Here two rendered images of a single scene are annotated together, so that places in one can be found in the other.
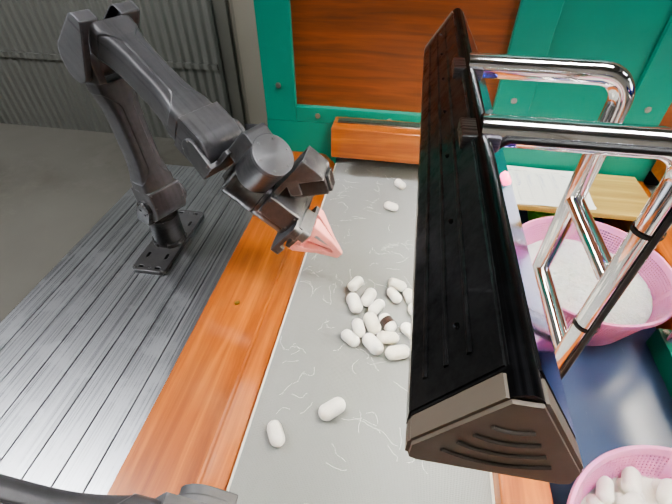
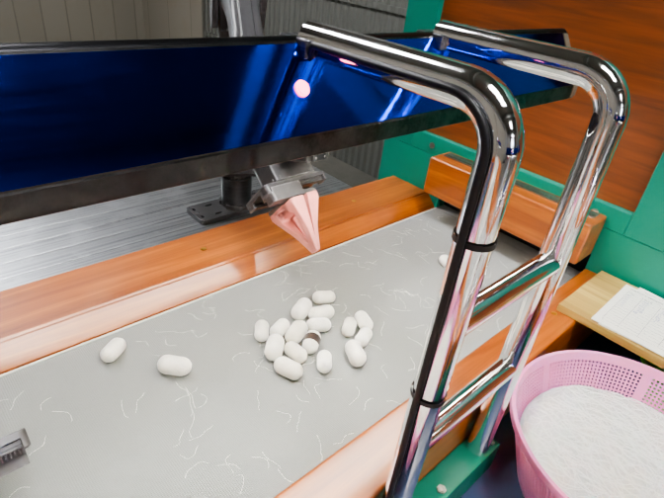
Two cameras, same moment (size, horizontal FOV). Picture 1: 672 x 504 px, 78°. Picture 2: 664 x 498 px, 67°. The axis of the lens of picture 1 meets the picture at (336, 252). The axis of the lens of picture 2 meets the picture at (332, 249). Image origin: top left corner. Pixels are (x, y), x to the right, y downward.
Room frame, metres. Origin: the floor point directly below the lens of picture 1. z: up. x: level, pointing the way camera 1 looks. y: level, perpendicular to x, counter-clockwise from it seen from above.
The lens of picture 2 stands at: (0.01, -0.35, 1.17)
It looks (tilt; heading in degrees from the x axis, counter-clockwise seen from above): 31 degrees down; 34
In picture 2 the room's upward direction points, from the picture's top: 7 degrees clockwise
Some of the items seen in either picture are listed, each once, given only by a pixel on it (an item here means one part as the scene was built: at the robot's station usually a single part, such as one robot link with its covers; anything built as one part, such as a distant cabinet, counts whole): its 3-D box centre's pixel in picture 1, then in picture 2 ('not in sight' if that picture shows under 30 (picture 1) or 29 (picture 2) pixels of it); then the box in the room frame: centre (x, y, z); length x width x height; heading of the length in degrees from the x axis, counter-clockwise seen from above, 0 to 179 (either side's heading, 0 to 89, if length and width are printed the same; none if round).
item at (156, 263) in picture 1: (166, 227); (236, 190); (0.67, 0.36, 0.71); 0.20 x 0.07 x 0.08; 170
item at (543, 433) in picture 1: (464, 124); (380, 79); (0.38, -0.13, 1.08); 0.62 x 0.08 x 0.07; 170
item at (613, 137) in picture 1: (500, 267); (410, 300); (0.36, -0.20, 0.90); 0.20 x 0.19 x 0.45; 170
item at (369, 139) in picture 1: (400, 141); (505, 202); (0.83, -0.14, 0.83); 0.30 x 0.06 x 0.07; 80
